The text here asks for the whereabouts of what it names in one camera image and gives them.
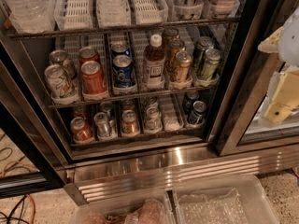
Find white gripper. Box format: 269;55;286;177
258;7;299;123

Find front gold can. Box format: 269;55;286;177
170;50;192;83

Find front blue can bottom shelf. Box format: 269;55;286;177
187;101;206;124

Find middle gold can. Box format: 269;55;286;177
165;38;186;72

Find rear gold can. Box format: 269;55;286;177
162;28;179;47

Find white can bottom shelf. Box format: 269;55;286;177
145;106;162;132

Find front blue can middle shelf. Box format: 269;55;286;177
112;55;135;88

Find gold can bottom shelf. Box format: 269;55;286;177
121;110;139;134

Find rear blue can middle shelf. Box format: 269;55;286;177
111;42;130;58

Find silver can bottom shelf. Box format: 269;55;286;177
93;112;111;137

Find front orange can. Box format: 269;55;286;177
81;61;107;94

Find rear orange can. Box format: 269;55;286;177
78;46;100;64

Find orange can bottom shelf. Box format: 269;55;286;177
70;117;93;141

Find steel fridge base grille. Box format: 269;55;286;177
64;144;299;205

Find front white green can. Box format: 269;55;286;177
44;64;76;99

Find rear silver can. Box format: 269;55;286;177
50;49;77;79

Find water bottle pack top shelf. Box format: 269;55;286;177
5;0;57;34

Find left glass fridge door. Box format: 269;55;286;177
0;46;64;198

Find brown tea bottle white cap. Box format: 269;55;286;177
143;34;165;84

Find clear plastic bin right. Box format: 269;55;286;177
172;175;280;224

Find clear plastic bin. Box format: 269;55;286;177
70;189;176;224
172;175;280;224

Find clear plastic bin left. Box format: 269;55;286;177
70;189;176;224

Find right fridge door frame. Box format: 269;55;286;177
217;0;298;156

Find orange cable on floor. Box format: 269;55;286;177
0;161;36;224

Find black cable on floor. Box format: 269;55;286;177
0;194;31;224

